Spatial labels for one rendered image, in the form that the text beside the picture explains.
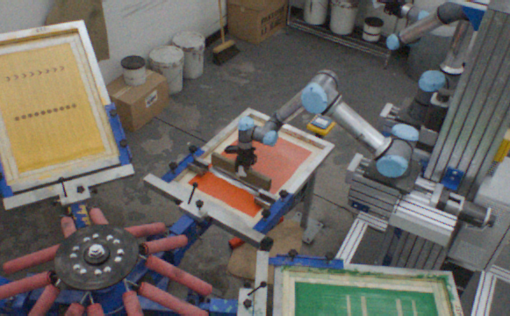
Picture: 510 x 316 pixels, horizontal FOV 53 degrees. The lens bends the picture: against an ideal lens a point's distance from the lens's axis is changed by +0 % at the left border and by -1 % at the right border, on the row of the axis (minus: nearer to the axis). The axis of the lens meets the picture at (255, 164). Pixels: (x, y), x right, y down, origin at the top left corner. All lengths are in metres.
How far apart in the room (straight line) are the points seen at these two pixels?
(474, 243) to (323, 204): 1.52
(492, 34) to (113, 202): 2.82
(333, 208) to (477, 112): 1.86
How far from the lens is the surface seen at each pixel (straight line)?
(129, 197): 3.97
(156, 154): 4.29
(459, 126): 2.38
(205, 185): 2.65
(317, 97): 2.09
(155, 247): 2.09
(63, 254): 1.99
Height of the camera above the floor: 2.82
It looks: 42 degrees down
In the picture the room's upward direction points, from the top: 4 degrees clockwise
